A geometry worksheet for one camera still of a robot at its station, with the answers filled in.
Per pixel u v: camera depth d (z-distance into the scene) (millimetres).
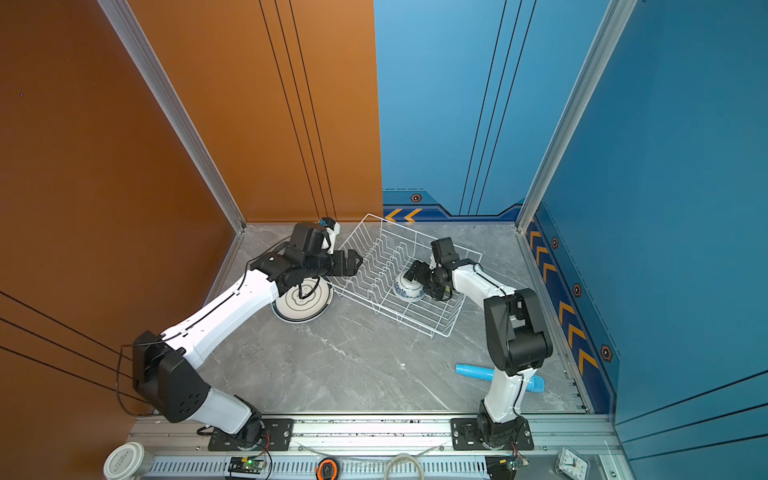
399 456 698
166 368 410
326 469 669
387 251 1064
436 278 808
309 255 627
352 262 727
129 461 652
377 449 727
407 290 929
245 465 705
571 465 680
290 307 922
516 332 490
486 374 828
